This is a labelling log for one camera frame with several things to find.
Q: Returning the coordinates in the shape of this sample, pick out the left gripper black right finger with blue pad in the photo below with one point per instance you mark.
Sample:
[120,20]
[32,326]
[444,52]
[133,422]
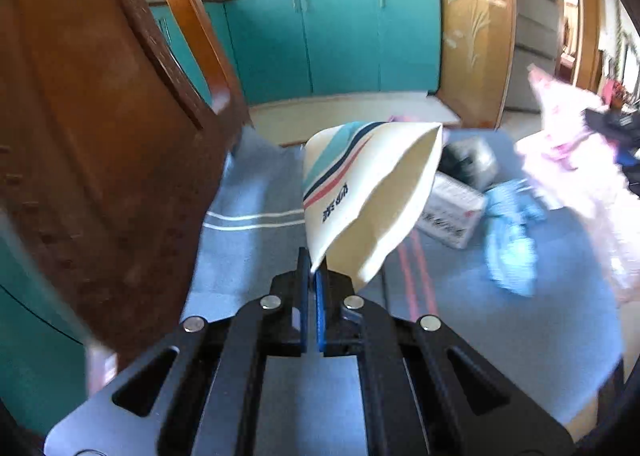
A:
[336,335]

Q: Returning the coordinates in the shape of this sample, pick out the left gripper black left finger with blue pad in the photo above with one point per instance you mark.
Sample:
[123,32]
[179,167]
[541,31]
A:
[288,324]

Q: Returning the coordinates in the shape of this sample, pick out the large pink plastic bag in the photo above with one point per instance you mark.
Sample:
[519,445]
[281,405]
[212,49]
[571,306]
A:
[575,167]

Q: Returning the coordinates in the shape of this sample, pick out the beige striped paper bag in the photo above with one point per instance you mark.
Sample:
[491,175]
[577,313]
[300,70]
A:
[365,185]

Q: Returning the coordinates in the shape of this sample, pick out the white printed carton box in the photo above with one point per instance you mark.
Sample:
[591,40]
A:
[452,212]

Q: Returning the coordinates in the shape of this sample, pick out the teal kitchen cabinets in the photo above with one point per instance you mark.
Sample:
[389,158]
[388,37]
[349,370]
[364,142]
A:
[304,65]

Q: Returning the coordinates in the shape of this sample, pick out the grey refrigerator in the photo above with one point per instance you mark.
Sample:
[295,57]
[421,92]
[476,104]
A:
[536,43]

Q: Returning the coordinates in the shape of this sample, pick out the light blue crumpled glove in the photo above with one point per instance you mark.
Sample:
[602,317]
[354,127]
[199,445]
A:
[510,253]

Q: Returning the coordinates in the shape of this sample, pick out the black and clear plastic bag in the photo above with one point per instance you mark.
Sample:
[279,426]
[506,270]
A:
[470,161]

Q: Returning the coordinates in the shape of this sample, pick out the wooden glass door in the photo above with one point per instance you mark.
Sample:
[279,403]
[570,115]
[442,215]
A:
[477,52]

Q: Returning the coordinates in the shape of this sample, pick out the brown wooden chair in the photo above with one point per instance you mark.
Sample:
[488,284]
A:
[109,160]

